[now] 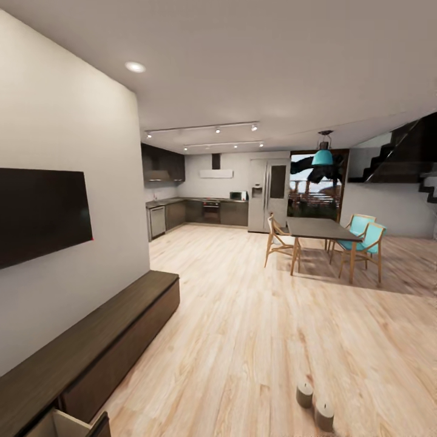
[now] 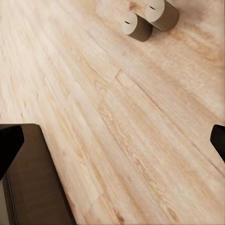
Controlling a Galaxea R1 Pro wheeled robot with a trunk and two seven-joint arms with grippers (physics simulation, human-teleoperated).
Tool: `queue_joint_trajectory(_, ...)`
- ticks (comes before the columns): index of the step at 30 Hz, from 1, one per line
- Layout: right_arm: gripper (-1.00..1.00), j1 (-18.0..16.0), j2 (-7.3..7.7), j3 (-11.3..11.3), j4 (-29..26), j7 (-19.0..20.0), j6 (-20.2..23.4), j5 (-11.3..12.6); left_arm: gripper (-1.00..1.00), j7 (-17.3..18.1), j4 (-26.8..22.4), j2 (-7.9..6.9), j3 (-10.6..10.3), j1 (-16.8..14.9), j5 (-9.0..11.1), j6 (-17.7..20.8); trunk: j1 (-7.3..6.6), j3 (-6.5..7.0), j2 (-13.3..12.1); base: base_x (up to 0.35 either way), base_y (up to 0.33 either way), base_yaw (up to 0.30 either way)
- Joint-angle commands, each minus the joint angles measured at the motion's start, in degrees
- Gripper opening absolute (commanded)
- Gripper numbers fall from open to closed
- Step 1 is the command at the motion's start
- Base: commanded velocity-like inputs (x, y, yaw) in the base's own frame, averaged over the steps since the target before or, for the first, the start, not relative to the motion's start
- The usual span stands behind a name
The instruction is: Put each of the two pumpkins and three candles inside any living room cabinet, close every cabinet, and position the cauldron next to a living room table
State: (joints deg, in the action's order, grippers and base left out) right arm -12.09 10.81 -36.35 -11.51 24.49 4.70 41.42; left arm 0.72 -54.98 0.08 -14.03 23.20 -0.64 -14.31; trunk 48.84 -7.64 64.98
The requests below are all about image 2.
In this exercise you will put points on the pillar candle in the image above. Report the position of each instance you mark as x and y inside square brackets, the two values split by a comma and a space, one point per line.
[137, 27]
[162, 14]

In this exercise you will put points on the cabinet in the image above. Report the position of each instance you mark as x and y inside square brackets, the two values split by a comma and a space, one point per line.
[31, 192]

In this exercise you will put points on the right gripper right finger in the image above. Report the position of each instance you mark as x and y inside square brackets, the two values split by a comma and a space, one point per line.
[217, 139]

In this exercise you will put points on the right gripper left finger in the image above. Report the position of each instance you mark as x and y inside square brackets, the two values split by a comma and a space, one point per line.
[11, 140]

